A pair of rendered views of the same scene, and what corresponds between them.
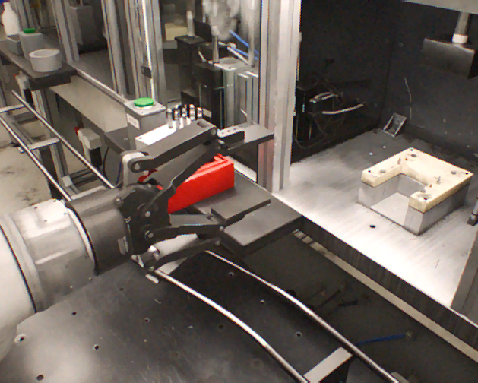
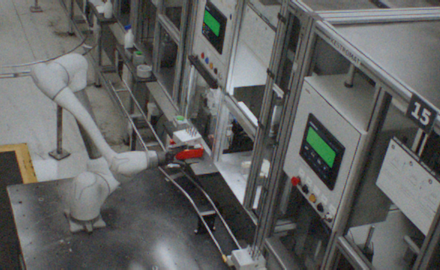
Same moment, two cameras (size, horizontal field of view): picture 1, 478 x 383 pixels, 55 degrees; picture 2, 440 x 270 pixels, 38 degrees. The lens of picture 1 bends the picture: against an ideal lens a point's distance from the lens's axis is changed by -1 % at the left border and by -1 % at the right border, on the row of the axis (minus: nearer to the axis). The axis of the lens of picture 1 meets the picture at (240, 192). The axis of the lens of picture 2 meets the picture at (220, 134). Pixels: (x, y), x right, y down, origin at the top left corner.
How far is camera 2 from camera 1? 2.65 m
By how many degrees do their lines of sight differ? 9
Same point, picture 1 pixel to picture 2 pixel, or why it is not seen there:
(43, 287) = (149, 165)
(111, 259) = (161, 163)
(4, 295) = (143, 164)
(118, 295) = (153, 184)
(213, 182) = (194, 153)
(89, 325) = (141, 190)
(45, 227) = (152, 155)
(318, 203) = (227, 169)
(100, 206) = (161, 154)
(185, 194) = (184, 154)
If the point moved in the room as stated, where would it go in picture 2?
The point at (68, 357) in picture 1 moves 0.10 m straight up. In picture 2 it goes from (133, 196) to (134, 182)
